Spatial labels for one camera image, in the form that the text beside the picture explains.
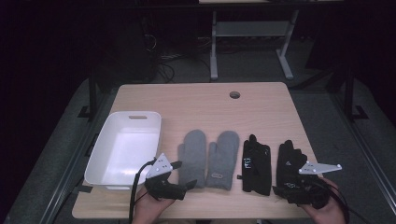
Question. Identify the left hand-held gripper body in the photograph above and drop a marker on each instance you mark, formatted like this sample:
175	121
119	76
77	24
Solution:
162	186

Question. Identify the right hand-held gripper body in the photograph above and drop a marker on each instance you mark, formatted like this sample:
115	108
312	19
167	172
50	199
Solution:
311	193

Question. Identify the plain grey mitten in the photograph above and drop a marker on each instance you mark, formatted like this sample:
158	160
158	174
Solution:
193	155

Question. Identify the black glove with triangle mark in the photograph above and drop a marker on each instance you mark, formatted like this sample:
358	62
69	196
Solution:
288	168

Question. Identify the grey mitten with oval patch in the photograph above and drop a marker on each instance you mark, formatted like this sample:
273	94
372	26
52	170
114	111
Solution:
222	158

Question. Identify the white plastic bin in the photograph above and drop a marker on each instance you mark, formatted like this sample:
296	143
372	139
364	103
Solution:
124	149

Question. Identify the person's left hand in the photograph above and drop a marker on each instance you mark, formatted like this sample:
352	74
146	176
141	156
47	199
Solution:
149	208

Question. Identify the person's right hand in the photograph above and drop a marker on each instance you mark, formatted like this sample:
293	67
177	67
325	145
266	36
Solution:
330	214

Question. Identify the black glove with blue-white mark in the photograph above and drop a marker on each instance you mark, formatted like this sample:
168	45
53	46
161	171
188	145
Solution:
257	174

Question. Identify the black table clamp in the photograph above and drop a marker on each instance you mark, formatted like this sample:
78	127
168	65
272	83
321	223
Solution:
84	188

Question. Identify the black metal stand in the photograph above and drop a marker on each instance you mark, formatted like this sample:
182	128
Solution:
349	93
92	93

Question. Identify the white metal desk frame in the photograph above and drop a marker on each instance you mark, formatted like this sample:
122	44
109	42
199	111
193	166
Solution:
252	28

